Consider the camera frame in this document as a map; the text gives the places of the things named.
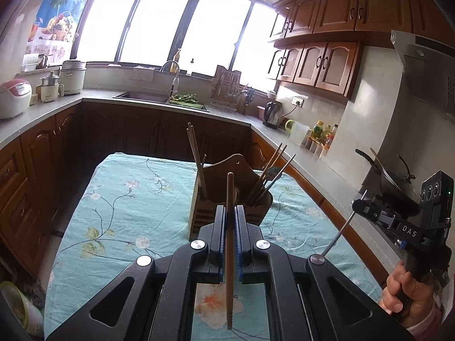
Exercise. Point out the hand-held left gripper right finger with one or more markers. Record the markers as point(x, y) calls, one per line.
point(239, 245)

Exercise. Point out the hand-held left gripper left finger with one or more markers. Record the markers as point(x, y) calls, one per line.
point(221, 245)

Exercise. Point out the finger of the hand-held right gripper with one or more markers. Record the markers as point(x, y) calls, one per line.
point(363, 207)

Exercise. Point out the wooden chopstick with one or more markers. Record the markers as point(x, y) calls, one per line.
point(230, 241)
point(193, 156)
point(270, 174)
point(196, 160)
point(265, 174)

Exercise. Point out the metal chopstick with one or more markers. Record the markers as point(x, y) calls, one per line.
point(341, 227)
point(280, 174)

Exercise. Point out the wooden utensil holder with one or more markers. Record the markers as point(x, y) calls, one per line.
point(227, 188)

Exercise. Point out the person's right hand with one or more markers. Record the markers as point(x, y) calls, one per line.
point(416, 298)

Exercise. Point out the black wok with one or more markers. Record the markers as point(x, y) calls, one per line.
point(391, 177)

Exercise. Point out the row of seasoning jars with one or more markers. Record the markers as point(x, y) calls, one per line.
point(316, 147)

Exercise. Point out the yellow oil bottle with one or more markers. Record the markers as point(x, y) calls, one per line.
point(319, 131)

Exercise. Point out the teal floral tablecloth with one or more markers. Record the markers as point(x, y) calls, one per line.
point(135, 206)

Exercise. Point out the steel electric kettle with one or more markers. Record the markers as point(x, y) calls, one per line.
point(273, 115)

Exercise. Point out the small white bowl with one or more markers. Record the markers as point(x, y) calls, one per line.
point(272, 95)

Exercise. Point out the knife block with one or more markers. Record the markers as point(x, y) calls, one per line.
point(247, 99)

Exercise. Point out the green basket of vegetables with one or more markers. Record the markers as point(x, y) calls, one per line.
point(186, 100)

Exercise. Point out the steel range hood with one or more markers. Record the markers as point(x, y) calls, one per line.
point(426, 71)

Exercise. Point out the wooden dish rack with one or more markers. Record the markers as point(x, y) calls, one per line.
point(225, 88)

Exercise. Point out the kitchen sink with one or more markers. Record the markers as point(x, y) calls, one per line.
point(142, 96)

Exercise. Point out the curved metal faucet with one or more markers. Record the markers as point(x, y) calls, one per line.
point(170, 73)

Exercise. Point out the yellow soap bottle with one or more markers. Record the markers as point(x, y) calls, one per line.
point(175, 62)

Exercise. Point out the white cloth on windowsill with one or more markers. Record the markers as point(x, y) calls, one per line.
point(142, 73)

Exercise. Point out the wooden base cabinets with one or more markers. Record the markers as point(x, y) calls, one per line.
point(42, 170)

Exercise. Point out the green rimmed bowl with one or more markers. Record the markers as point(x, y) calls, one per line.
point(16, 305)

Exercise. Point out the large white cooker pot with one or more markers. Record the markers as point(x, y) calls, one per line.
point(73, 78)

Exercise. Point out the kitchen window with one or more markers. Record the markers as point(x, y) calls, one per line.
point(177, 25)

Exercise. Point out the small white electric pot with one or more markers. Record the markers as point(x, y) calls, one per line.
point(50, 88)

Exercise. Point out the white and red rice cooker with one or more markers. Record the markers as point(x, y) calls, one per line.
point(12, 97)

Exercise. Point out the wall socket with plug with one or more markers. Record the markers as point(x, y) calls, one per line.
point(298, 101)

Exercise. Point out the wooden wall cabinets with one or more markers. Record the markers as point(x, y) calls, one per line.
point(337, 35)

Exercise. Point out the fruit wall poster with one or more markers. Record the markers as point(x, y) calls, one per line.
point(58, 14)

